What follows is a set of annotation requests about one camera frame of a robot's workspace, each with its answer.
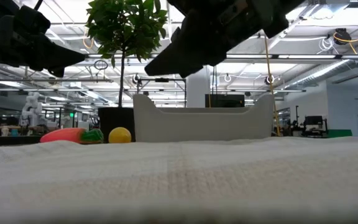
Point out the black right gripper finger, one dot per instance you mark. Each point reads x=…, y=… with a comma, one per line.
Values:
x=179, y=59
x=190, y=72

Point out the orange toy carrot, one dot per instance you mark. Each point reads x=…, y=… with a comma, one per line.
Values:
x=64, y=135

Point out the yellow toy lemon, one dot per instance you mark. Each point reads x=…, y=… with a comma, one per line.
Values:
x=120, y=135

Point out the clear plastic tupperware container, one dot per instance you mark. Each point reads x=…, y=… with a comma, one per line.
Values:
x=197, y=124

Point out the white building column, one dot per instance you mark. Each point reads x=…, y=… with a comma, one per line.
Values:
x=197, y=90

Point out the black computer case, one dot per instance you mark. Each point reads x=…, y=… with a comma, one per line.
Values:
x=224, y=100

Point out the green potted plant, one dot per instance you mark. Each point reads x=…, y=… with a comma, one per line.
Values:
x=126, y=28

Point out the white checked kitchen towel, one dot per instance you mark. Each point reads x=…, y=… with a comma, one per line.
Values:
x=179, y=180

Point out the black gantry frame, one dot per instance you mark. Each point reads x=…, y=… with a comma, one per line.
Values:
x=162, y=80

